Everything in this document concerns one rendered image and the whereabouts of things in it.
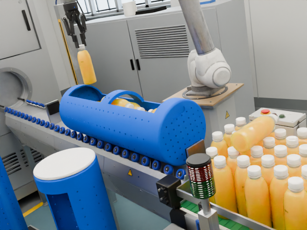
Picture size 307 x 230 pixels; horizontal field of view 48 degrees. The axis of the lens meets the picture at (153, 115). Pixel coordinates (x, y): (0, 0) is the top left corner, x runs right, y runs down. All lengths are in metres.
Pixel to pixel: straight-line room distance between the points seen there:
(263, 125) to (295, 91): 3.18
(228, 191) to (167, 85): 2.52
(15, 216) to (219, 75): 1.56
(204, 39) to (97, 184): 0.93
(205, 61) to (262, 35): 2.50
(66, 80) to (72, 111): 5.34
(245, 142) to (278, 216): 0.24
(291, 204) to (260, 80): 3.56
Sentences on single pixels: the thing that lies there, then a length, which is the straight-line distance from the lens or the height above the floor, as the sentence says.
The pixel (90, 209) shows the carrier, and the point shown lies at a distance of 1.59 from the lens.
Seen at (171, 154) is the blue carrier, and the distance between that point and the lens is 1.43.
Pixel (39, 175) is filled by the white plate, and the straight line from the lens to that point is 1.57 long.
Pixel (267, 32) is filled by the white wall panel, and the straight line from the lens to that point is 4.34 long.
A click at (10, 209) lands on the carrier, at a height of 0.56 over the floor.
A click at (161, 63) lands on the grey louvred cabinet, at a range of 3.59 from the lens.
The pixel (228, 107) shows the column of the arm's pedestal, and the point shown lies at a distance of 2.22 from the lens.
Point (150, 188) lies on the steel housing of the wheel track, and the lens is 1.59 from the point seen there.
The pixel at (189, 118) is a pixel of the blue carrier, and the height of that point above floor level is 1.14.
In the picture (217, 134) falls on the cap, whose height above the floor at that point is 1.12.
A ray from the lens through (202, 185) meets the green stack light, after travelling 0.89.
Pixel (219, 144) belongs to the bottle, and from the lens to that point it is 1.34.
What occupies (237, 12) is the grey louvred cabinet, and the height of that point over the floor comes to 1.32.
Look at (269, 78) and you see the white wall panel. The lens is 4.47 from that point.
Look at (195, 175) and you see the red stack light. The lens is 0.87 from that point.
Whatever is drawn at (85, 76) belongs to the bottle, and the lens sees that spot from 1.99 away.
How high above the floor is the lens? 1.67
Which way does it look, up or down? 20 degrees down
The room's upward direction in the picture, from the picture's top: 12 degrees counter-clockwise
